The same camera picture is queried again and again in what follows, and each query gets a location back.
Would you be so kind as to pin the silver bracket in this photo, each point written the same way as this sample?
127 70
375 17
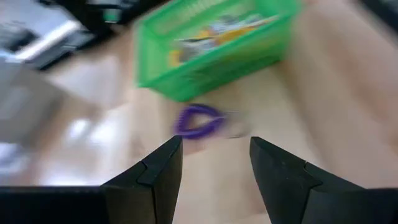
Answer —
49 39

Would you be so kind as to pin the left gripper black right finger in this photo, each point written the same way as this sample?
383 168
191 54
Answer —
280 177

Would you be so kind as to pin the green slotted plastic basket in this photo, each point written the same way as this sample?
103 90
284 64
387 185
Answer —
217 77

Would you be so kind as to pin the yellow printed packet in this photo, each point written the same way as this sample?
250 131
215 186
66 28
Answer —
236 31
186 54

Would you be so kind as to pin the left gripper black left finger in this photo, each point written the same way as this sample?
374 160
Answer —
161 174

